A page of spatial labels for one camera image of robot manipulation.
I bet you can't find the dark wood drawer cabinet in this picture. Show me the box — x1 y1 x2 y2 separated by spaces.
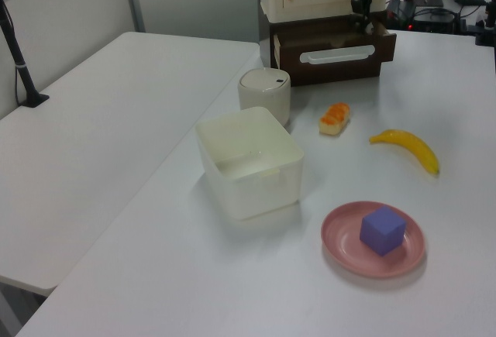
267 9 388 61

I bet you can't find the toy bread loaf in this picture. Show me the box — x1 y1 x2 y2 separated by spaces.
318 101 351 137

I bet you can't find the yellow toy banana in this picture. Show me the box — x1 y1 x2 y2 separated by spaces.
368 129 442 177

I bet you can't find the black electronics box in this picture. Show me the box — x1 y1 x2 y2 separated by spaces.
408 6 460 34

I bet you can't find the small cream lidded trash can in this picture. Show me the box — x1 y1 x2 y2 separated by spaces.
236 67 292 127

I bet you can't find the cream open plastic bin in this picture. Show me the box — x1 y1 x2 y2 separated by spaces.
194 105 305 222

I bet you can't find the purple cube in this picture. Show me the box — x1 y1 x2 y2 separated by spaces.
359 205 408 258

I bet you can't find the pink plate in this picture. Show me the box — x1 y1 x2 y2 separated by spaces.
320 200 428 280

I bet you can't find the wooden drawer with white handle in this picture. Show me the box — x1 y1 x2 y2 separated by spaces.
273 21 398 88

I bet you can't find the black clamp bracket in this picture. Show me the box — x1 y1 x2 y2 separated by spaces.
473 0 496 48

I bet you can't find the black camera pole with clamp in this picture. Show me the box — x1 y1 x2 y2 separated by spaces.
0 0 50 108

